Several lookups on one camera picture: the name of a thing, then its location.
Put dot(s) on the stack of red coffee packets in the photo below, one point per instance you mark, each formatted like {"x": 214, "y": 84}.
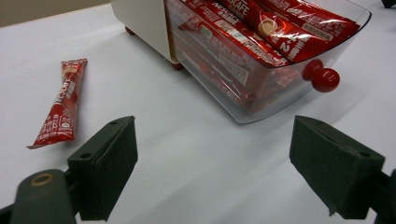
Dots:
{"x": 249, "y": 37}

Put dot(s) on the clear drawer with red knob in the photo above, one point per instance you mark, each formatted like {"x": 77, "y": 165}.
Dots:
{"x": 280, "y": 96}

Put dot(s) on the red coffee stick sachet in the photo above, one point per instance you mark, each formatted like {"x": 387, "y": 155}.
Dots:
{"x": 60, "y": 105}

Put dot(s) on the cream storage cabinet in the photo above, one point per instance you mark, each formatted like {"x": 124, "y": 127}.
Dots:
{"x": 143, "y": 21}

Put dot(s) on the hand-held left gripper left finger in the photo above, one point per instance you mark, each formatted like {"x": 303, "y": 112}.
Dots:
{"x": 102, "y": 168}

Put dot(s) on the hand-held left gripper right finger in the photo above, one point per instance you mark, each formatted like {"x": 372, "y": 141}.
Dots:
{"x": 336, "y": 168}

